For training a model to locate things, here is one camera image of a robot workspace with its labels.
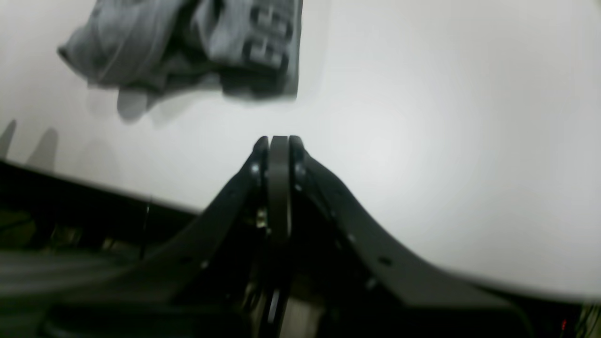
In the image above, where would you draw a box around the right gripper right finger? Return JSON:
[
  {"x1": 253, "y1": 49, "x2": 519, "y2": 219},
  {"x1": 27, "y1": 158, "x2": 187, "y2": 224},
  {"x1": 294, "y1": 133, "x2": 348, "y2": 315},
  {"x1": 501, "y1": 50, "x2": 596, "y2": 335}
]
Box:
[{"x1": 288, "y1": 136, "x2": 534, "y2": 338}]

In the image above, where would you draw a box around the grey T-shirt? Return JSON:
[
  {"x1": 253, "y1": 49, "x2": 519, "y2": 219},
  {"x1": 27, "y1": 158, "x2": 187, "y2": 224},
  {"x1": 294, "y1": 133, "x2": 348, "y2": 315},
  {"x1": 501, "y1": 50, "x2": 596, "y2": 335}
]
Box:
[{"x1": 57, "y1": 0, "x2": 303, "y2": 99}]

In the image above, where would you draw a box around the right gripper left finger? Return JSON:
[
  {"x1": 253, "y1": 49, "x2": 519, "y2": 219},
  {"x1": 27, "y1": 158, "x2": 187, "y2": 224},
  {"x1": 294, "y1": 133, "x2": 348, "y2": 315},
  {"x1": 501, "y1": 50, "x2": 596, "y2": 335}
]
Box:
[{"x1": 38, "y1": 137, "x2": 269, "y2": 338}]

